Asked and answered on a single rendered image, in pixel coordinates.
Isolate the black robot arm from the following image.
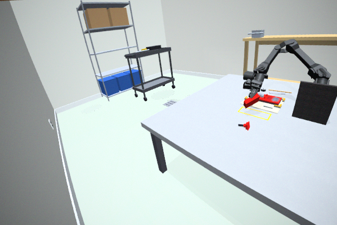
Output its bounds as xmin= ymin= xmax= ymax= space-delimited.
xmin=243 ymin=39 xmax=331 ymax=91

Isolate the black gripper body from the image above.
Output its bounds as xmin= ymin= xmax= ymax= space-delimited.
xmin=250 ymin=79 xmax=263 ymax=87

